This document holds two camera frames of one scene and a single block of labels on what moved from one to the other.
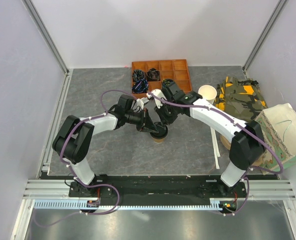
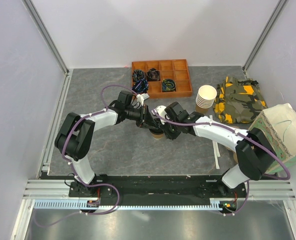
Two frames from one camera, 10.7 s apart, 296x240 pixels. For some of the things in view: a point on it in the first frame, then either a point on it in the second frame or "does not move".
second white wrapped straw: [217, 162] does not move
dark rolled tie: [138, 74] does not move
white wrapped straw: [216, 142] does not move
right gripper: [164, 119] → [172, 136]
